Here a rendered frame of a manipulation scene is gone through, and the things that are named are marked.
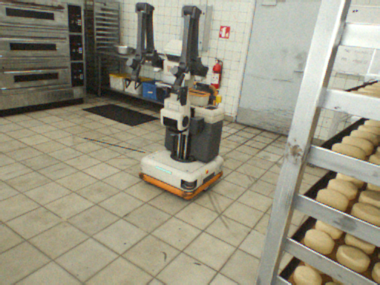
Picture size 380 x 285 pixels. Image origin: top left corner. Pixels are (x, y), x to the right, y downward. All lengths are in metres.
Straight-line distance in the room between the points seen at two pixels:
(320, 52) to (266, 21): 4.67
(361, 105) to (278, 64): 4.57
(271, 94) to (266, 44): 0.79
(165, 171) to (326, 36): 2.40
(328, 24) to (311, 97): 0.10
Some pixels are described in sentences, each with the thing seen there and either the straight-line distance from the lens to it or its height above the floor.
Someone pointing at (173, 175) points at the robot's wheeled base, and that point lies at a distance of 2.71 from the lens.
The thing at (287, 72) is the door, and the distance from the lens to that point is 5.00.
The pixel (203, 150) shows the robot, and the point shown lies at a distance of 2.84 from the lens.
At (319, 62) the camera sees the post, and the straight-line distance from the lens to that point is 0.46.
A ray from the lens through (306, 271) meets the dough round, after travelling 0.69.
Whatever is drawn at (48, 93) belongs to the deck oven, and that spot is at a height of 0.28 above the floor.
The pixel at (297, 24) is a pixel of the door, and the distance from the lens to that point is 4.98.
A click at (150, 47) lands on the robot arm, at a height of 1.31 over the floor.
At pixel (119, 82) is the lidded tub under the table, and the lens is 6.04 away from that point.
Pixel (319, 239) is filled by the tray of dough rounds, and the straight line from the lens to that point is 0.62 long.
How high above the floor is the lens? 1.49
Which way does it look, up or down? 21 degrees down
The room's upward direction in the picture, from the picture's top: 6 degrees clockwise
